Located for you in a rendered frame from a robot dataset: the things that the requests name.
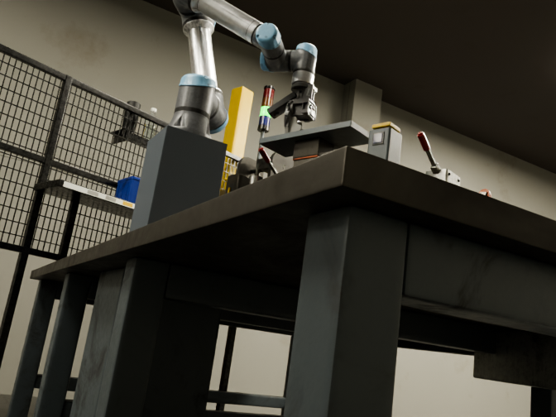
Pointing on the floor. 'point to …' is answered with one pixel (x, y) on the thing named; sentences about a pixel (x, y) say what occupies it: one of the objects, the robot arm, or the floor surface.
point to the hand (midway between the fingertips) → (288, 141)
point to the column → (179, 378)
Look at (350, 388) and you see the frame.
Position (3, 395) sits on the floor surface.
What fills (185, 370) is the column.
